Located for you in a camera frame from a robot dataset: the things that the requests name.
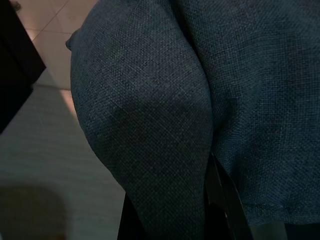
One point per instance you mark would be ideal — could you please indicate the cream fabric pillow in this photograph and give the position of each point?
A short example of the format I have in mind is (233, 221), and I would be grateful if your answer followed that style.
(200, 100)

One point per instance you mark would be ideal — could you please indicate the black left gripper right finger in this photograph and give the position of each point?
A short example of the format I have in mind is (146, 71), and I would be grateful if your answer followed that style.
(225, 210)

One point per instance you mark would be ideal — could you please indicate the black door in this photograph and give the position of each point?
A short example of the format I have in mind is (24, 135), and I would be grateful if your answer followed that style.
(15, 62)

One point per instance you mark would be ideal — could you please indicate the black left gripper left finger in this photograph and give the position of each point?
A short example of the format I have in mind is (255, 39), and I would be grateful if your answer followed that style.
(130, 225)

